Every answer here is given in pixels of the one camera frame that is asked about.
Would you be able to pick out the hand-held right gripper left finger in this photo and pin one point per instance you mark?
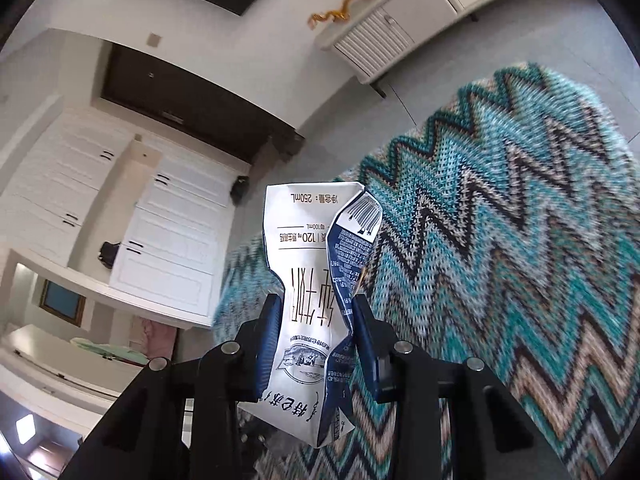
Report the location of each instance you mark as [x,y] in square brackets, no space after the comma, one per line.
[267,340]

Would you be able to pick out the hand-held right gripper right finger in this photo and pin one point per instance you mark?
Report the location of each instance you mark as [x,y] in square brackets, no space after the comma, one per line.
[367,345]

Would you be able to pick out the white blue milk carton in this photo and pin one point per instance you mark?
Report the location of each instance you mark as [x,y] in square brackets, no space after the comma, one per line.
[305,280]

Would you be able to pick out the pink cloth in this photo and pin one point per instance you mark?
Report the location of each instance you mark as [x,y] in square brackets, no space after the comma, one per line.
[155,337]

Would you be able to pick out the white panelled wardrobe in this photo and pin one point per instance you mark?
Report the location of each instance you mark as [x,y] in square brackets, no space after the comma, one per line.
[170,240]

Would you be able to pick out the small black floor object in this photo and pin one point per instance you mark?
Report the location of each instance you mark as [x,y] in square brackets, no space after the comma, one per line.
[240,190]

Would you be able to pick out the pale green cloth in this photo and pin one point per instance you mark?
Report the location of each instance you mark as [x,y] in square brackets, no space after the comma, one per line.
[115,351]

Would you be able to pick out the teal zigzag knitted rug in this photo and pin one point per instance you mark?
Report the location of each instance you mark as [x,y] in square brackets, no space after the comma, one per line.
[500,240]

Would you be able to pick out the black bag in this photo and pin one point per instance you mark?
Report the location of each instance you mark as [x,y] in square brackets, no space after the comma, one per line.
[107,254]

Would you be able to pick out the wooden framed teal picture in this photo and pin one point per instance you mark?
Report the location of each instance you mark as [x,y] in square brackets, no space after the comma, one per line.
[61,301]

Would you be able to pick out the dark brown door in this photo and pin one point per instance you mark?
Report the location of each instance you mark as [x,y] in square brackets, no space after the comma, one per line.
[190,105]

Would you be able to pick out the white television cabinet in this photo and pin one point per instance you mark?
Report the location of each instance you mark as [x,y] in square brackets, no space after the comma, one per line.
[400,15]

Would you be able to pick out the grey wall switch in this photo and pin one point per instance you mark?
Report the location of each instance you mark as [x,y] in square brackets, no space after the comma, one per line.
[155,40]

